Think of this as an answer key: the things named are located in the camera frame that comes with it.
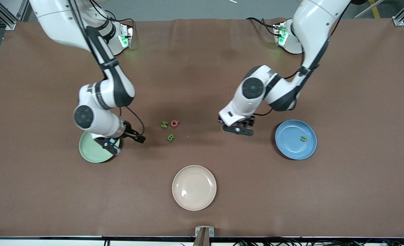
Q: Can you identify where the grey metal mount bracket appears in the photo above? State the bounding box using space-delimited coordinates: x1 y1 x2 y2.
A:
193 226 215 246

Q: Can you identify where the pale green plate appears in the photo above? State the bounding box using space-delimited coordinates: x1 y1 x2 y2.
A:
79 131 121 163

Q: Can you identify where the beige plate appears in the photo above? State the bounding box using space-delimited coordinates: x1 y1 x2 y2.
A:
172 165 217 211

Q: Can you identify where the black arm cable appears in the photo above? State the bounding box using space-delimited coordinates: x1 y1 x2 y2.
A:
253 34 342 117
70 0 146 137

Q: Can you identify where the yellow floor tape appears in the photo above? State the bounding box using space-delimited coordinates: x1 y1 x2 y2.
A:
369 0 381 19

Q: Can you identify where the blue plate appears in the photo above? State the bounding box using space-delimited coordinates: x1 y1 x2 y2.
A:
275 119 318 160

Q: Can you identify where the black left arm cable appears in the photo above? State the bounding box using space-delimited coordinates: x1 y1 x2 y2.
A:
253 34 342 117

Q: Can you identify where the white table edge rail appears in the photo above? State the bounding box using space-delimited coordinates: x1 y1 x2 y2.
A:
0 236 404 246

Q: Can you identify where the brown table mat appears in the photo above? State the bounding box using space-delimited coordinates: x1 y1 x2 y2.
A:
0 17 404 238

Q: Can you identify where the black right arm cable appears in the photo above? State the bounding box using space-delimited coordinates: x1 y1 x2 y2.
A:
70 0 146 137

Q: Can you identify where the black base cable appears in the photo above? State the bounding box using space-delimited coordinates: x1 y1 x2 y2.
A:
245 16 276 35
110 12 136 24

